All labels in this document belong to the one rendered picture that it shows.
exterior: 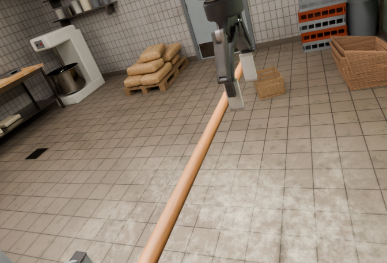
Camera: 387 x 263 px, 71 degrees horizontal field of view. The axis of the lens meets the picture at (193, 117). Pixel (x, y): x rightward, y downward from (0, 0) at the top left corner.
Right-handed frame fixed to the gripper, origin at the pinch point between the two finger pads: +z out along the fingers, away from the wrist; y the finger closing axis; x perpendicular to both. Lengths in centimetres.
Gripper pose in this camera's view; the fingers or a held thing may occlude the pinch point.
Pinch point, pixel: (243, 89)
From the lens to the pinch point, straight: 62.8
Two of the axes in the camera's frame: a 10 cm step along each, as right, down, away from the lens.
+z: 3.0, 8.4, 4.6
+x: -8.8, 0.6, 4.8
